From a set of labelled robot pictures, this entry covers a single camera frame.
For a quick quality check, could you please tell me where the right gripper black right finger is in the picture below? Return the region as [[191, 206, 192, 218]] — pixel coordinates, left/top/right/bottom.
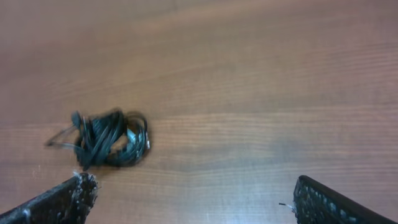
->
[[294, 175, 397, 224]]

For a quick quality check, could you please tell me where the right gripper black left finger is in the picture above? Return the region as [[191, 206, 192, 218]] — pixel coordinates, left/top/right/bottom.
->
[[1, 172, 98, 224]]

